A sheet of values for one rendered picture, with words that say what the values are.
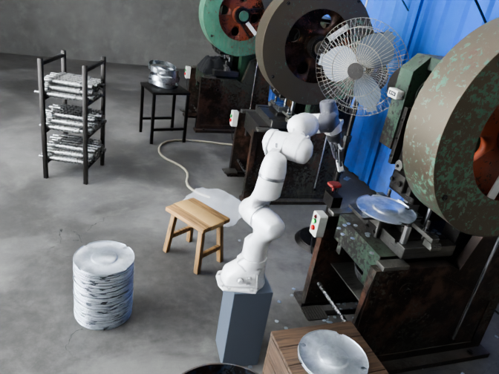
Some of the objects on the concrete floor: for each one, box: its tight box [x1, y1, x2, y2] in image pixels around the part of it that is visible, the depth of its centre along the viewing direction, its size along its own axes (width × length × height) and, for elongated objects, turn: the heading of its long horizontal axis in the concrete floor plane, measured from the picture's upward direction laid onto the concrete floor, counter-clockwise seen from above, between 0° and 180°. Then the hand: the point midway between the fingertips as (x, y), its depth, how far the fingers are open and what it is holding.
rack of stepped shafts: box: [34, 50, 107, 185], centre depth 356 cm, size 43×46×95 cm
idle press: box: [180, 0, 273, 134], centre depth 521 cm, size 153×99×174 cm, turn 93°
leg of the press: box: [293, 201, 405, 307], centre depth 262 cm, size 92×12×90 cm, turn 90°
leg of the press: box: [352, 235, 499, 374], centre depth 217 cm, size 92×12×90 cm, turn 90°
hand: (339, 165), depth 237 cm, fingers closed
